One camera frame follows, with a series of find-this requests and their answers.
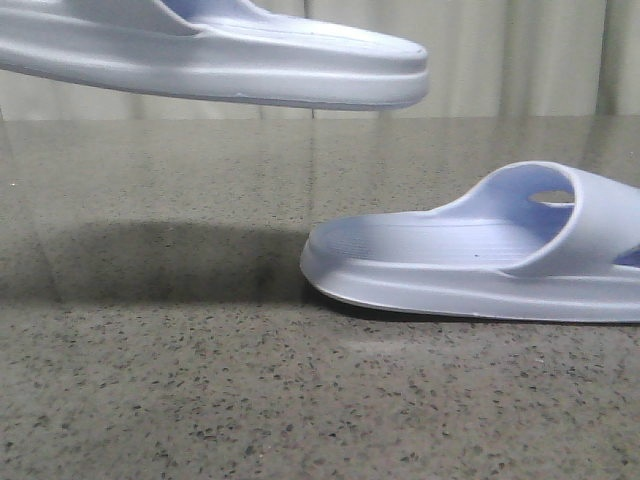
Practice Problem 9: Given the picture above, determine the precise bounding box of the white curtain backdrop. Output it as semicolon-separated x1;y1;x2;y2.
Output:
1;1;639;120

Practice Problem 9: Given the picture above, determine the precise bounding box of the light blue slipper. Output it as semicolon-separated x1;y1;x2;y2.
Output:
300;161;639;323
1;1;429;111

